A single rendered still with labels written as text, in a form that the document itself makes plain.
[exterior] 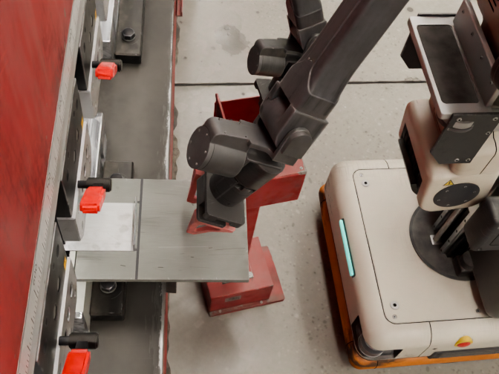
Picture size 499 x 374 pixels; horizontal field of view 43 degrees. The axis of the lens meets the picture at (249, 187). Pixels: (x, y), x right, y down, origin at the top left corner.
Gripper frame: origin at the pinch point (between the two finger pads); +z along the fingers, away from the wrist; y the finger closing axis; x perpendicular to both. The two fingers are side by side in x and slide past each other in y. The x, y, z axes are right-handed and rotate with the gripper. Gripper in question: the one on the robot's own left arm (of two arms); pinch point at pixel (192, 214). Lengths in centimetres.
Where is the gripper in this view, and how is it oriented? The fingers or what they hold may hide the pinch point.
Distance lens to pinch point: 98.9
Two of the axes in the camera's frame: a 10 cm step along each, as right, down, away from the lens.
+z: -5.8, 4.4, 6.8
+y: 0.4, 8.6, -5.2
